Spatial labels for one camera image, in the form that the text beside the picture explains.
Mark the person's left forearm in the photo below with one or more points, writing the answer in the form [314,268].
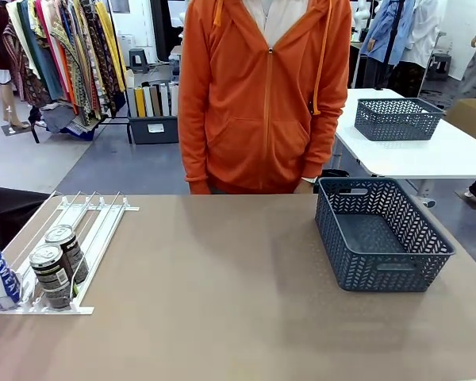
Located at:
[327,151]

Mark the black Pepsi can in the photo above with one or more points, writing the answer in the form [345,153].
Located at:
[69,246]
[49,278]

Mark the grey fabric roll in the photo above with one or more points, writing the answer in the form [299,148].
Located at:
[131,103]

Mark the person in orange hoodie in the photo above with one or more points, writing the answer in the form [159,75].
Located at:
[242,99]

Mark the black cloth cover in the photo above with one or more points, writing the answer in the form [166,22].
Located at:
[8,214]

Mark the white side table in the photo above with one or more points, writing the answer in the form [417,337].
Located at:
[400,158]

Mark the person's left hand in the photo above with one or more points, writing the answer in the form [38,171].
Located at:
[306,186]

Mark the yellow fabric roll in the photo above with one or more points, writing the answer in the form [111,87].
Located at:
[140,102]

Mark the brown cardboard box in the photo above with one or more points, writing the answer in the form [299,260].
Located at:
[472,115]

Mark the white fabric roll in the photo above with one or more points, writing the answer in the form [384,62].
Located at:
[174,100]
[148,101]
[164,100]

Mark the rack of colourful garments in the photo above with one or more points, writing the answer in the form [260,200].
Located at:
[71,47]

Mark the brown fabric roll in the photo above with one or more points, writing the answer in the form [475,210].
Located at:
[155,101]

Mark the mannequin in white shirt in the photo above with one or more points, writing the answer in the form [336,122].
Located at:
[424,31]

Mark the grey step stool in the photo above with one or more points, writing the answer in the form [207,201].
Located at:
[439,65]
[138,59]

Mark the grey cloth pile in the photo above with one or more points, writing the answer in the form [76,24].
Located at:
[59,117]

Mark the mannequin in blue shirt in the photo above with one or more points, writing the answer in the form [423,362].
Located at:
[381,35]

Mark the grey storage bin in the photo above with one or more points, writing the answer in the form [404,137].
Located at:
[150,129]

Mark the grey plastic lattice basket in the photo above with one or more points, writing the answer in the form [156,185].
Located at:
[396,127]
[381,274]

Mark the person's right forearm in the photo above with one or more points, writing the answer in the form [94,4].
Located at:
[194,158]

